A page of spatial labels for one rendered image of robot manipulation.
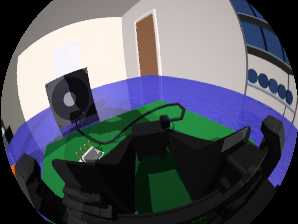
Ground green circuit board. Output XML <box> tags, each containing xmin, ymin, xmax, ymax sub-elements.
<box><xmin>41</xmin><ymin>100</ymin><xmax>235</xmax><ymax>214</ymax></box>

